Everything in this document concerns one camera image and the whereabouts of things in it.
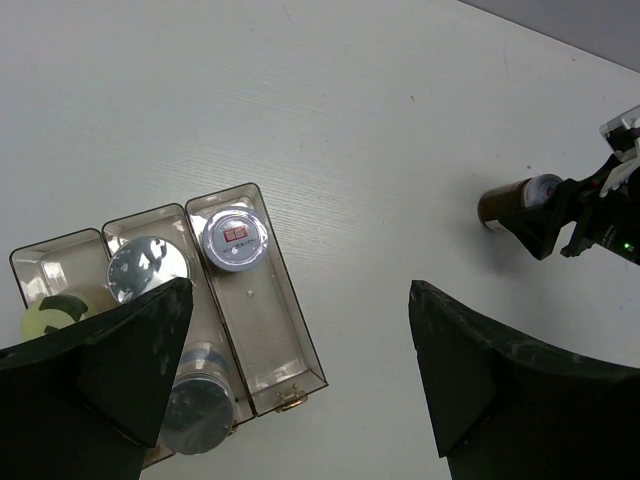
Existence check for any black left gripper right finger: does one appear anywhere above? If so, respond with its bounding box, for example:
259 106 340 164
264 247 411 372
408 280 639 479

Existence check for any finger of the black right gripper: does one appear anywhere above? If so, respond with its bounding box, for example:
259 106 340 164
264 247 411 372
497 179 581 260

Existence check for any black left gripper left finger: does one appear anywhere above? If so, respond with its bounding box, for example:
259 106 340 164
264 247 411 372
1 278 193 479

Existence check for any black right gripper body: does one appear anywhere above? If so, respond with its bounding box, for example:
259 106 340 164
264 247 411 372
561 154 639 265

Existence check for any white blue label shaker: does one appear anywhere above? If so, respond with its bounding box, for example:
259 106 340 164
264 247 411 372
160 342 236 455

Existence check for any silver lid white shaker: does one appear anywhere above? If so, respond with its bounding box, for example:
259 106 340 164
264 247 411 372
107 236 191 304

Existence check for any orange label jar white lid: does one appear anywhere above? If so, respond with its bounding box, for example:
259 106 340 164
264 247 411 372
201 206 269 273

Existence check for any dark sauce jar white lid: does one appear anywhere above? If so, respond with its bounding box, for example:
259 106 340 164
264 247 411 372
477 174 563 234

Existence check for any yellow cap spice bottle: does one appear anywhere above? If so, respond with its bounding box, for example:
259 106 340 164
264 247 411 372
21 284 118 341

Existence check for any clear brown organizer tray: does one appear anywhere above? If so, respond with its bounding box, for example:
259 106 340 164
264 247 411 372
9 183 327 465

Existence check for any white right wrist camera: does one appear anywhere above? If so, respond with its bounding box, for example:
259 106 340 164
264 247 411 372
599 105 640 162

